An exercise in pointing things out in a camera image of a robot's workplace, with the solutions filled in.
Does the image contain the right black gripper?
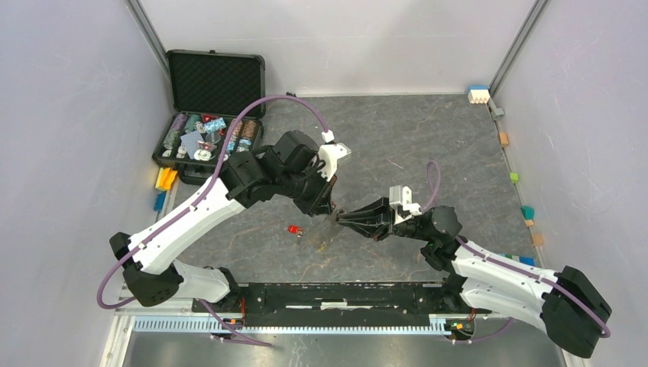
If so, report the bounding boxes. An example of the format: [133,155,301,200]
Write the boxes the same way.
[337,196,433,242]

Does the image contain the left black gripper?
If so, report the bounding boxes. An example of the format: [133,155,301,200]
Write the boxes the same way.
[278,161,339,217]

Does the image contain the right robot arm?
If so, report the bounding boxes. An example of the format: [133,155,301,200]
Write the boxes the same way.
[335,198,611,359]

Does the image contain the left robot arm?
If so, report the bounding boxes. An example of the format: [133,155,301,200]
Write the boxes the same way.
[110,131,351,312]

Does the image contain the small red tag key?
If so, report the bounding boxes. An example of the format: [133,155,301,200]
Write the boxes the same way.
[287,225,305,238]

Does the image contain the teal cube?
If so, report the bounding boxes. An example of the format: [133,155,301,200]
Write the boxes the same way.
[520,205,535,220]

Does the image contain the orange wooden cube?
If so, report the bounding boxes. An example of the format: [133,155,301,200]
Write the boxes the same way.
[498,132,510,148]

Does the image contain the yellow orange toy block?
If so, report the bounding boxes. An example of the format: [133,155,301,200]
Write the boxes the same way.
[154,167,178,191]

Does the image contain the black poker chip case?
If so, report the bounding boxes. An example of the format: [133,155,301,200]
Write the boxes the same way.
[152,50,266,185]

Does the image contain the blue green lego stack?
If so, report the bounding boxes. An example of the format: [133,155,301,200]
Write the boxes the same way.
[500,254,536,267]

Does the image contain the grey block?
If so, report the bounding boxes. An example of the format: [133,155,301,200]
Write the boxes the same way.
[488,99,505,122]

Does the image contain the white blue toy block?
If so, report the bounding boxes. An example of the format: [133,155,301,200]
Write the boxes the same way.
[467,85,491,104]

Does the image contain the tan wooden cube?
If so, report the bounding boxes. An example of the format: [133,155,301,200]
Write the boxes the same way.
[531,232,545,247]

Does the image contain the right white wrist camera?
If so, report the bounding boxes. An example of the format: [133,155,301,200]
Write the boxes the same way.
[389,185,422,225]

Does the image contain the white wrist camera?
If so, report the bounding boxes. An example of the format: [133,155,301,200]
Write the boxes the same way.
[389,185,422,225]
[317,130,352,182]

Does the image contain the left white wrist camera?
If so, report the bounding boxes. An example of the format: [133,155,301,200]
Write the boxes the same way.
[317,130,352,182]

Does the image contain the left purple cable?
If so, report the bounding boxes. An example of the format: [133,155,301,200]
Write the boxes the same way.
[96,94,332,349]

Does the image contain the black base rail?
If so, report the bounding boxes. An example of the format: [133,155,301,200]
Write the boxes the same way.
[210,282,474,327]

